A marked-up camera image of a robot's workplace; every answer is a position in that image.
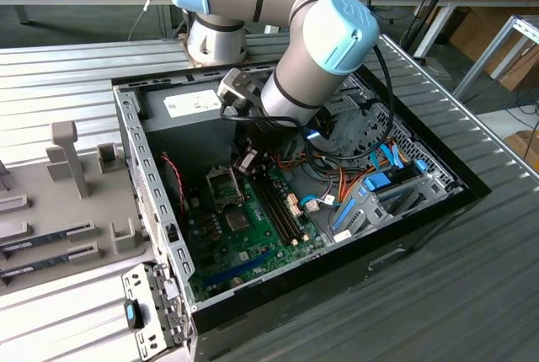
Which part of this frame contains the CPU socket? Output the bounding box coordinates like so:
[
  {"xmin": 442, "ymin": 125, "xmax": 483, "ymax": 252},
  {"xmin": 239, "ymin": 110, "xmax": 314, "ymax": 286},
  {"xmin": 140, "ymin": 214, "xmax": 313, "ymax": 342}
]
[{"xmin": 221, "ymin": 208, "xmax": 253, "ymax": 237}]

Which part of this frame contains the black RAM slot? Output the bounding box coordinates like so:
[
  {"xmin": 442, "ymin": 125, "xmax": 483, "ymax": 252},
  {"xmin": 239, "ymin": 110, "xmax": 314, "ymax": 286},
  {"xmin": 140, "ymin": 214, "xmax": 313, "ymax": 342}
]
[
  {"xmin": 261, "ymin": 172, "xmax": 302, "ymax": 244},
  {"xmin": 252, "ymin": 175, "xmax": 292, "ymax": 248}
]

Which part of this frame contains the grey power supply unit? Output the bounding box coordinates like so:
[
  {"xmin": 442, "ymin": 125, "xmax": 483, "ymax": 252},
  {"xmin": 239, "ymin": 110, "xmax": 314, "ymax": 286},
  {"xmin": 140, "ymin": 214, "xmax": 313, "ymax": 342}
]
[{"xmin": 141, "ymin": 88, "xmax": 239, "ymax": 169}]

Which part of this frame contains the black case fan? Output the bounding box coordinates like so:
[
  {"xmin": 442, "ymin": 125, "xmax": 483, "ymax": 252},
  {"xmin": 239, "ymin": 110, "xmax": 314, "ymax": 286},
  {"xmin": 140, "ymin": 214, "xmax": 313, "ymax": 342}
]
[{"xmin": 159, "ymin": 151, "xmax": 189, "ymax": 216}]

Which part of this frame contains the hard disk in blue carrier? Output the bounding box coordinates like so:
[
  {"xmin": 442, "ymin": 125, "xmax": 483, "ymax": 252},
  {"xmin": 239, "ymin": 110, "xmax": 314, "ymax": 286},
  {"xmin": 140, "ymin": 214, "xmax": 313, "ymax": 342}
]
[{"xmin": 361, "ymin": 159, "xmax": 427, "ymax": 193}]

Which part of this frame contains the green motherboard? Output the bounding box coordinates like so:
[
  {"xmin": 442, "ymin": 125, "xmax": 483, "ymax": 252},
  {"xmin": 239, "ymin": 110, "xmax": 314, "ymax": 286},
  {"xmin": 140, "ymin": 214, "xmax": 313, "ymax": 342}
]
[{"xmin": 183, "ymin": 163, "xmax": 328, "ymax": 295}]

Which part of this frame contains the grey metal disk bay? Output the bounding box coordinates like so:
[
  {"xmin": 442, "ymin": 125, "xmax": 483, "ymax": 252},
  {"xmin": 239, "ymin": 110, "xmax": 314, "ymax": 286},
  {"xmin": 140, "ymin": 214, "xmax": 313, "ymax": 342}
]
[{"xmin": 330, "ymin": 176, "xmax": 464, "ymax": 245}]

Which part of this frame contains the blue expansion slot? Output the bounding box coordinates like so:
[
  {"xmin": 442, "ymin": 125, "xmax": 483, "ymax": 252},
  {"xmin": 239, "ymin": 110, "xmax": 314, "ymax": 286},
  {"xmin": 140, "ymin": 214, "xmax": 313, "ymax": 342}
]
[{"xmin": 203, "ymin": 250, "xmax": 271, "ymax": 290}]

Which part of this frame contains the black open PC case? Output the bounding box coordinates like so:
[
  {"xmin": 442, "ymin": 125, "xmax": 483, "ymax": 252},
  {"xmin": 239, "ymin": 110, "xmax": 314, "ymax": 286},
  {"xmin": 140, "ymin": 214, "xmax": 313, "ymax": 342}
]
[{"xmin": 111, "ymin": 56, "xmax": 494, "ymax": 362}]

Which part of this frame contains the black latch with blue tab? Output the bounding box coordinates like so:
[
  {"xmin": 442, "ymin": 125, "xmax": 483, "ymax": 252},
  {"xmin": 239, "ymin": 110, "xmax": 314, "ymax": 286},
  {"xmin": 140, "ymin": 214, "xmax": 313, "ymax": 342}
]
[{"xmin": 123, "ymin": 299, "xmax": 144, "ymax": 330}]

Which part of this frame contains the large brown cardboard box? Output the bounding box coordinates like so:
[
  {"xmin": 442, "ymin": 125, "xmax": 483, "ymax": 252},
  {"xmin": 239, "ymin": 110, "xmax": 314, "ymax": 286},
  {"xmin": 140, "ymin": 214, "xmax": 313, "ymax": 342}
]
[{"xmin": 448, "ymin": 8, "xmax": 539, "ymax": 92}]

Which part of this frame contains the grey plastic parts rack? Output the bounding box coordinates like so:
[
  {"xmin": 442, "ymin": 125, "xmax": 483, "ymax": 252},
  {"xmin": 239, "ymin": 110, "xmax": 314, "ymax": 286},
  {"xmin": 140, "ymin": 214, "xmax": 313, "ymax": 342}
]
[{"xmin": 0, "ymin": 120, "xmax": 148, "ymax": 295}]

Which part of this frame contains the dark RAM stick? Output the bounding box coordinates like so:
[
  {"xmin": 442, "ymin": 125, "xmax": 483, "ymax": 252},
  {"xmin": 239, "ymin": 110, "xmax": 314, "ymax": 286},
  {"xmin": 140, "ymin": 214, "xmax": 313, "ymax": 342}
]
[
  {"xmin": 0, "ymin": 226, "xmax": 98, "ymax": 250},
  {"xmin": 0, "ymin": 250, "xmax": 102, "ymax": 279}
]

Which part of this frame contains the black camera bracket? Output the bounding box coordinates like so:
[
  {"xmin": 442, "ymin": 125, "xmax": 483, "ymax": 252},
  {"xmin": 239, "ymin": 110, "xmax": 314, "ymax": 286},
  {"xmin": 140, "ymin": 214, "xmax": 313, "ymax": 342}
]
[{"xmin": 232, "ymin": 69, "xmax": 261, "ymax": 98}]

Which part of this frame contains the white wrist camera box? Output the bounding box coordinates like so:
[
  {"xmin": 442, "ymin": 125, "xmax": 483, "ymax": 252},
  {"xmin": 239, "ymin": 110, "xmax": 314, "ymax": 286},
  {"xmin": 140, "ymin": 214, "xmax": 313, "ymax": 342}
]
[{"xmin": 217, "ymin": 67, "xmax": 262, "ymax": 109}]

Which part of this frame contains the orange wire bundle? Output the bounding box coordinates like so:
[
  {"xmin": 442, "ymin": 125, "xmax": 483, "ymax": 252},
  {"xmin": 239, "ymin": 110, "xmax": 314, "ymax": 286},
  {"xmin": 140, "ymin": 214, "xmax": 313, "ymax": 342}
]
[{"xmin": 273, "ymin": 153, "xmax": 371, "ymax": 211}]

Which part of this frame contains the red twisted wire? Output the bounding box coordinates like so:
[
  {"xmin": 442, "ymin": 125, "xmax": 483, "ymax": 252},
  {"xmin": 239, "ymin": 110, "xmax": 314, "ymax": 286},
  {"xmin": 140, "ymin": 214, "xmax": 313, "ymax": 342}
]
[{"xmin": 161, "ymin": 152, "xmax": 187, "ymax": 212}]

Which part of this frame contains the looped blue wire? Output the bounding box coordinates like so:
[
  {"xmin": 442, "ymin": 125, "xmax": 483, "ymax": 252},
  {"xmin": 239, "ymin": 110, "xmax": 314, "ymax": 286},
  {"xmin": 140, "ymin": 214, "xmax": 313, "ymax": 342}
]
[{"xmin": 369, "ymin": 141, "xmax": 408, "ymax": 170}]

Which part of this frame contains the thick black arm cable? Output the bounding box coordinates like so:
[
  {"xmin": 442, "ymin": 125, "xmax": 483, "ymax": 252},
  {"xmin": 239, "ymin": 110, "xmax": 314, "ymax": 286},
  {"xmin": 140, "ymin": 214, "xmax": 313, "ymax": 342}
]
[{"xmin": 218, "ymin": 0, "xmax": 397, "ymax": 161}]

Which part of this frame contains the grey cable with white plug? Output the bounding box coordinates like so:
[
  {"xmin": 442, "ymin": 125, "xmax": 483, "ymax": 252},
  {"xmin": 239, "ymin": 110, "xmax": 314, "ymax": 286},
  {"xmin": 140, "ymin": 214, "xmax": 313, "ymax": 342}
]
[{"xmin": 125, "ymin": 0, "xmax": 169, "ymax": 43}]

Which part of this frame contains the grey hinged slot bracket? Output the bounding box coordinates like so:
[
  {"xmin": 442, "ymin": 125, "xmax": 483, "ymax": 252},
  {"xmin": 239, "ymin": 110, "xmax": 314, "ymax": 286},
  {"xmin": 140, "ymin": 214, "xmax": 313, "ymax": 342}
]
[{"xmin": 120, "ymin": 263, "xmax": 197, "ymax": 359}]

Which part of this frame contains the aluminium profile frame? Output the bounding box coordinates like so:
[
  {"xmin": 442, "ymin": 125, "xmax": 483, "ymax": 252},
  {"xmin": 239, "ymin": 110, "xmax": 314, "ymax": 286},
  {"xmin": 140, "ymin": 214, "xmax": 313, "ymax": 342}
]
[{"xmin": 452, "ymin": 14, "xmax": 539, "ymax": 102}]

